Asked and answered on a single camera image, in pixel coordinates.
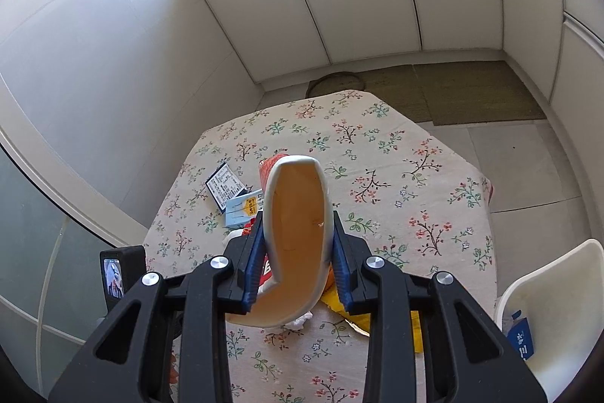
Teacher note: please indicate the orange red packet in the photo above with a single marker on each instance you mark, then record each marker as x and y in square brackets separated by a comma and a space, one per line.
[265, 273]

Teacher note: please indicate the white tissue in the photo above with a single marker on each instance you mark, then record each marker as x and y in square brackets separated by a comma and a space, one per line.
[297, 319]

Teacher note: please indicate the white side kitchen cabinet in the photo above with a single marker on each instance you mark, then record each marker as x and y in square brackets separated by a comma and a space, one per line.
[580, 54]

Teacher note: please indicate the white plastic bin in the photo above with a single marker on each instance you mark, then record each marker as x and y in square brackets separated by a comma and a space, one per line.
[557, 285]

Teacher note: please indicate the light blue milk carton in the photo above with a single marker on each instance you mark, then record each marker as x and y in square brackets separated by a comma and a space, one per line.
[240, 212]

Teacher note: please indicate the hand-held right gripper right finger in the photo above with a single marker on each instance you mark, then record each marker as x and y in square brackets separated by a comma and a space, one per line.
[343, 271]

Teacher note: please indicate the round brown floor mat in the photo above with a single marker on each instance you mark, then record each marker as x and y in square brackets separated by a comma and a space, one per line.
[335, 83]

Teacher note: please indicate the large olive floor mat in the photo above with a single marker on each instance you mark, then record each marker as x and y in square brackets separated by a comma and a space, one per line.
[481, 91]

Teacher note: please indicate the floral tablecloth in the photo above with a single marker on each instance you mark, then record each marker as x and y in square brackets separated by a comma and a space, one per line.
[415, 176]

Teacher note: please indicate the dark blue carton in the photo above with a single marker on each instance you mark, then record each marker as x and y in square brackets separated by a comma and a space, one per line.
[521, 339]

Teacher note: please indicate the white bent foam tray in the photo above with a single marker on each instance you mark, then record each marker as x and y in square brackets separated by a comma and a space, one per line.
[295, 214]

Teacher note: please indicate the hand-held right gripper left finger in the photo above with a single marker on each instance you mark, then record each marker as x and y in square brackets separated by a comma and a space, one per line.
[252, 261]

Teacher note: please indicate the frosted glass sliding door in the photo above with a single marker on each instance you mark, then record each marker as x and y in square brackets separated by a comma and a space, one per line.
[28, 242]

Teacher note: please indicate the small olive floor mat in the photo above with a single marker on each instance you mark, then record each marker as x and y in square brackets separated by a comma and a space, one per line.
[396, 94]

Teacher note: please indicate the yellow plastic bag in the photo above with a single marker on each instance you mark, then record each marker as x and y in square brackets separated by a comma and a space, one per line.
[337, 301]

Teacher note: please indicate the small dark labelled box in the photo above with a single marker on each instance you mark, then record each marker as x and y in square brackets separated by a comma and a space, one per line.
[224, 186]

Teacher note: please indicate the red white wrapper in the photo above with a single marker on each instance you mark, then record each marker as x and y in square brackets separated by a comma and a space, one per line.
[269, 169]

